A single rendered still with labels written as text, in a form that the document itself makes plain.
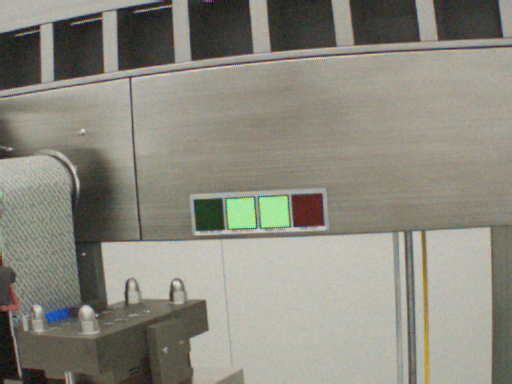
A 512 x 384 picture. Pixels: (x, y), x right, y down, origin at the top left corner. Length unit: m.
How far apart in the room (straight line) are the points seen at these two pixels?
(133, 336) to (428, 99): 0.61
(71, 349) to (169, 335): 0.22
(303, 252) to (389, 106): 2.61
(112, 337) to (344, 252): 2.70
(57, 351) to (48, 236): 0.28
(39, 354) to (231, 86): 0.59
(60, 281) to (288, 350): 2.63
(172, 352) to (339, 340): 2.60
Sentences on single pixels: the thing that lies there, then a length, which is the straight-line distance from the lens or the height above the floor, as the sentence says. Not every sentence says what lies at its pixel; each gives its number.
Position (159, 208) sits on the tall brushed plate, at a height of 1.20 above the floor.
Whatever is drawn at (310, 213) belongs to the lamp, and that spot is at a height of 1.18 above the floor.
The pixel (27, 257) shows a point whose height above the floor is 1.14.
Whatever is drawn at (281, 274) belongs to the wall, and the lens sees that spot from 4.39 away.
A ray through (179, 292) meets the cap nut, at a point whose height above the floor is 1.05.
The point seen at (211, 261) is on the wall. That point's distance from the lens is 4.51.
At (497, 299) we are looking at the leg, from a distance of 1.92.
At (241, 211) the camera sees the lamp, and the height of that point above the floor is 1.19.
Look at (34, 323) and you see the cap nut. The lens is 1.70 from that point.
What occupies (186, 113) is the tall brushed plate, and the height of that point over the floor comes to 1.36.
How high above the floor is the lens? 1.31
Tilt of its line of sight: 3 degrees down
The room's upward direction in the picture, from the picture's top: 4 degrees counter-clockwise
